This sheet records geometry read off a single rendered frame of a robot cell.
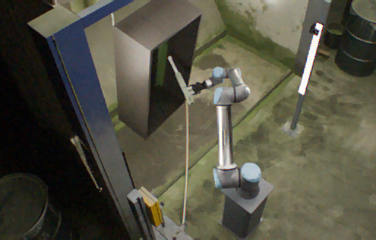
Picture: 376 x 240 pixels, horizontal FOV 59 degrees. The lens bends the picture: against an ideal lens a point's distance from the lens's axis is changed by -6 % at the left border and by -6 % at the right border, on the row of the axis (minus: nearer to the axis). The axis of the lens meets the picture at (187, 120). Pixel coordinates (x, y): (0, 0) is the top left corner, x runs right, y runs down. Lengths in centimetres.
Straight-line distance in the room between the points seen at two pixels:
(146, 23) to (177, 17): 24
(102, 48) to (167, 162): 144
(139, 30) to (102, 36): 157
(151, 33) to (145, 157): 163
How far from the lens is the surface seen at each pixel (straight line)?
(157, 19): 260
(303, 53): 447
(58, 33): 155
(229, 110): 250
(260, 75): 455
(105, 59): 404
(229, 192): 281
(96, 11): 162
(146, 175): 362
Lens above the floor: 310
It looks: 50 degrees down
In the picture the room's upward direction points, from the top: 3 degrees counter-clockwise
